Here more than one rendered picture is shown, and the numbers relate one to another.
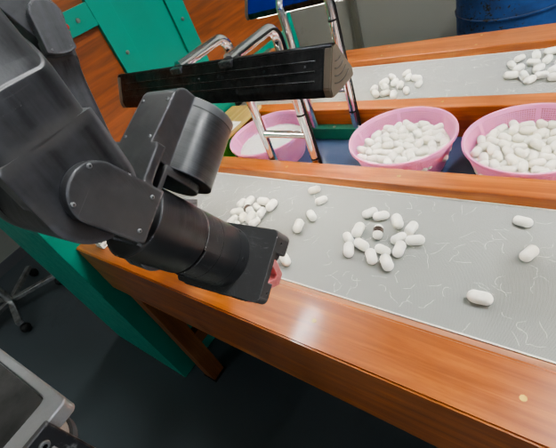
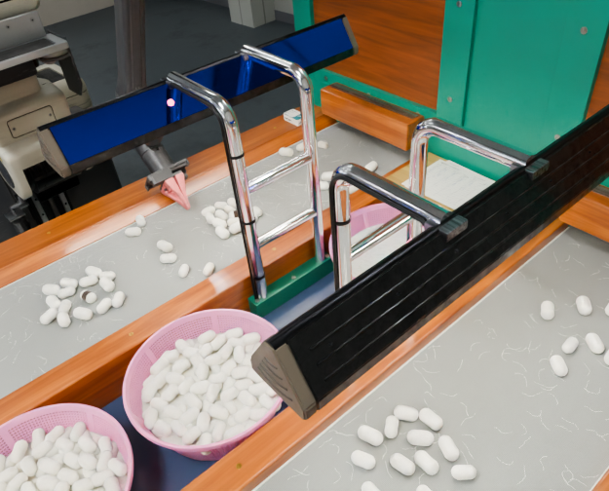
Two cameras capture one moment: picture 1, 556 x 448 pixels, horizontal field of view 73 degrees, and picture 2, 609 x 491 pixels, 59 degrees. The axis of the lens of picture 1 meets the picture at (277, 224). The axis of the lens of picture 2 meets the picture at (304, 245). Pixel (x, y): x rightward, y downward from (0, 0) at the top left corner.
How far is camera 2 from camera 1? 137 cm
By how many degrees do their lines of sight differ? 69
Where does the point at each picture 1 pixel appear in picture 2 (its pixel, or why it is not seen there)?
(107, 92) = (414, 21)
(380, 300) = (32, 279)
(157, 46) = (511, 30)
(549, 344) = not seen: outside the picture
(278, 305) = (84, 217)
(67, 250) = not seen: hidden behind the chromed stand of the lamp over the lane
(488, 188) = (22, 391)
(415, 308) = (3, 294)
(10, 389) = not seen: outside the picture
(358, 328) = (16, 251)
